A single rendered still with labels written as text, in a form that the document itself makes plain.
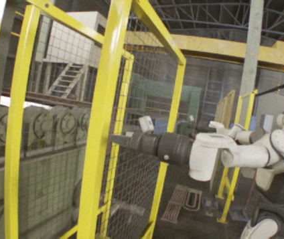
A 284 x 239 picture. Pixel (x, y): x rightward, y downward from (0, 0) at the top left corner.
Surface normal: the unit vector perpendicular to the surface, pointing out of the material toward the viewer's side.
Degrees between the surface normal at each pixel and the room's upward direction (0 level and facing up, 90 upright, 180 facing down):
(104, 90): 90
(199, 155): 98
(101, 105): 90
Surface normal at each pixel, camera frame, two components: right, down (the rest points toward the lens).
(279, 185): -0.73, 0.07
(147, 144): -0.34, 0.02
